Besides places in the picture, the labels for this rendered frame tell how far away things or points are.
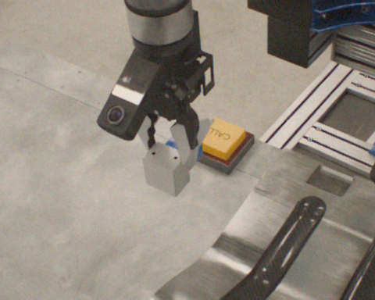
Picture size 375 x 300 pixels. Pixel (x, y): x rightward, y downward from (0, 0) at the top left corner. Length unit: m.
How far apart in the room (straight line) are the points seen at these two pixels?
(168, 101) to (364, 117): 1.27
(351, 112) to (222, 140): 0.99
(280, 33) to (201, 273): 0.64
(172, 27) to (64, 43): 1.96
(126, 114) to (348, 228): 0.33
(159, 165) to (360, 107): 1.23
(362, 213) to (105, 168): 0.42
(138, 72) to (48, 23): 2.02
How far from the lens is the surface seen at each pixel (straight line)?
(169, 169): 1.01
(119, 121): 0.90
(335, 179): 1.11
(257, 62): 2.64
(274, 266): 1.01
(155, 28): 0.87
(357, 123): 2.14
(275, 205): 1.06
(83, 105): 1.36
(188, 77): 0.94
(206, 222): 1.15
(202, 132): 1.01
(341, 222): 1.04
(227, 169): 1.20
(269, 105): 2.48
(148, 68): 0.91
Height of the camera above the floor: 1.70
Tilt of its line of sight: 46 degrees down
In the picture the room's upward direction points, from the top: 6 degrees counter-clockwise
